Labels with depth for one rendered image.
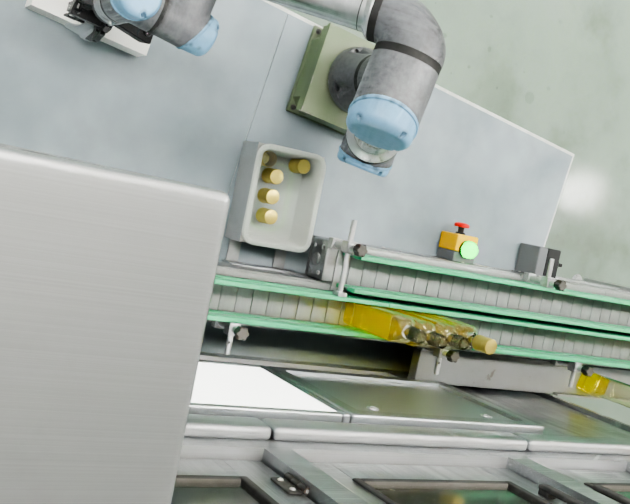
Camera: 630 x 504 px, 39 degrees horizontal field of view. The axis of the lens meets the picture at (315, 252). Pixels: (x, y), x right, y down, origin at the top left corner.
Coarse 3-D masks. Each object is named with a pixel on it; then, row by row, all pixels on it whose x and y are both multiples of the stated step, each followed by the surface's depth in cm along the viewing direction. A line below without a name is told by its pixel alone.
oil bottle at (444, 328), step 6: (408, 312) 205; (414, 312) 208; (420, 318) 201; (426, 318) 200; (432, 318) 203; (438, 324) 196; (444, 324) 196; (450, 324) 198; (438, 330) 195; (444, 330) 195; (450, 330) 195; (456, 330) 197; (444, 348) 196; (450, 348) 196
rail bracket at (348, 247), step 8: (352, 224) 195; (352, 232) 195; (336, 240) 199; (344, 240) 195; (352, 240) 195; (336, 248) 200; (344, 248) 195; (352, 248) 193; (360, 248) 190; (344, 256) 195; (360, 256) 192; (344, 264) 195; (344, 272) 195; (344, 280) 195; (344, 296) 195
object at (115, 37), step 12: (36, 0) 170; (48, 0) 171; (60, 0) 172; (72, 0) 173; (36, 12) 176; (48, 12) 172; (60, 12) 173; (108, 36) 178; (120, 36) 179; (120, 48) 184; (132, 48) 180; (144, 48) 182
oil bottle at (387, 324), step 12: (348, 312) 204; (360, 312) 200; (372, 312) 196; (384, 312) 193; (396, 312) 196; (360, 324) 200; (372, 324) 196; (384, 324) 192; (396, 324) 189; (408, 324) 189; (384, 336) 191; (396, 336) 189
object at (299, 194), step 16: (272, 144) 195; (256, 160) 194; (288, 160) 206; (320, 160) 202; (256, 176) 195; (288, 176) 206; (304, 176) 207; (320, 176) 203; (256, 192) 203; (288, 192) 207; (304, 192) 207; (320, 192) 203; (256, 208) 204; (272, 208) 206; (288, 208) 208; (304, 208) 206; (256, 224) 204; (272, 224) 206; (288, 224) 208; (304, 224) 205; (256, 240) 197; (272, 240) 203; (288, 240) 208; (304, 240) 204
